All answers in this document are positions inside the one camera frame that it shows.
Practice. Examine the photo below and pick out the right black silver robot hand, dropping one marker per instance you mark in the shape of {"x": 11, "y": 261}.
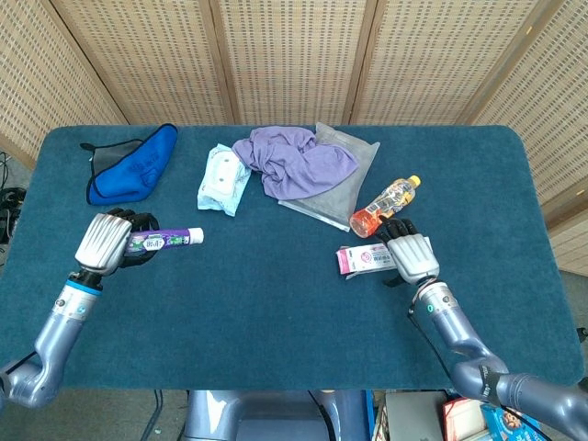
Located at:
{"x": 413, "y": 255}

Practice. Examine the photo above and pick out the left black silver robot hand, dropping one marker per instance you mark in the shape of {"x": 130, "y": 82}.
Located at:
{"x": 101, "y": 241}

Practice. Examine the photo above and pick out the white pink toothpaste box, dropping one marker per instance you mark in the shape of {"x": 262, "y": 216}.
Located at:
{"x": 363, "y": 259}

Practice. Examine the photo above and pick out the purple white toothpaste tube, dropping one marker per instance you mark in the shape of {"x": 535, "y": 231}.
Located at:
{"x": 179, "y": 236}

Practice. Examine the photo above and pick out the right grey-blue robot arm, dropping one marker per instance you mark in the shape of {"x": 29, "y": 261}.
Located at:
{"x": 459, "y": 340}

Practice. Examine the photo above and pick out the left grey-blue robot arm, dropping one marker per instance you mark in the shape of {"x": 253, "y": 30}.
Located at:
{"x": 59, "y": 331}

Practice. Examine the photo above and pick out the blue printed plastic package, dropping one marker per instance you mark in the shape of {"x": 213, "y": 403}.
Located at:
{"x": 505, "y": 422}

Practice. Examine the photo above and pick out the orange drink plastic bottle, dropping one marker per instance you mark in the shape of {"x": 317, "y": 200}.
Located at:
{"x": 386, "y": 204}

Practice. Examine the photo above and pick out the grey zip pouch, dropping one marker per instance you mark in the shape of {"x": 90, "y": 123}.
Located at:
{"x": 340, "y": 197}

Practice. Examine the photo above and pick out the light blue wet wipes pack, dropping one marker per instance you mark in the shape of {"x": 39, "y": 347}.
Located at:
{"x": 220, "y": 179}

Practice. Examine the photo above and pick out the crumpled purple cloth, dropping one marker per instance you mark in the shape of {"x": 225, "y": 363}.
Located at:
{"x": 294, "y": 165}

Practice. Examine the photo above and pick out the teal carpet table cover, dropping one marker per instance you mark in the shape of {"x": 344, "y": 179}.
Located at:
{"x": 275, "y": 321}

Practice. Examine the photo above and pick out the red book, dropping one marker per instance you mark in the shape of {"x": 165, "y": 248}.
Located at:
{"x": 459, "y": 420}

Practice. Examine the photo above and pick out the grey-blue robot torso base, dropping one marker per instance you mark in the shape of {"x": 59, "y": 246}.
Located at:
{"x": 275, "y": 413}

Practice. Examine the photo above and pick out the woven wooden folding screen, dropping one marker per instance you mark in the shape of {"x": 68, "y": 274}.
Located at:
{"x": 294, "y": 59}

